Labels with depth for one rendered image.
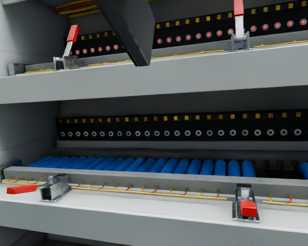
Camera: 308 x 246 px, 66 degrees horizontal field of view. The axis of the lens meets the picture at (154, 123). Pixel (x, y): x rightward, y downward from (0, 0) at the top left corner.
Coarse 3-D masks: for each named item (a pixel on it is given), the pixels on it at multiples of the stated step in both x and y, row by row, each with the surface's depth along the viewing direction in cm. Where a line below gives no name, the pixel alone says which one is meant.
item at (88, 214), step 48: (96, 144) 51; (144, 144) 48; (192, 144) 45; (240, 144) 42; (288, 144) 40; (0, 192) 38; (96, 192) 36; (144, 240) 29; (192, 240) 27; (240, 240) 25; (288, 240) 24
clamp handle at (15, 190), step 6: (48, 180) 35; (12, 186) 29; (18, 186) 29; (24, 186) 30; (30, 186) 30; (36, 186) 31; (42, 186) 32; (48, 186) 34; (6, 192) 28; (12, 192) 28; (18, 192) 29; (24, 192) 30
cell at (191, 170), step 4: (196, 160) 40; (192, 164) 38; (196, 164) 38; (200, 164) 40; (188, 168) 38; (192, 168) 37; (196, 168) 37; (188, 172) 35; (192, 172) 35; (196, 172) 36
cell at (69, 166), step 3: (84, 156) 48; (78, 159) 46; (81, 159) 46; (84, 159) 47; (72, 162) 44; (75, 162) 45; (78, 162) 45; (81, 162) 46; (66, 165) 43; (69, 165) 43; (72, 165) 43; (75, 165) 44; (66, 168) 42; (69, 168) 42
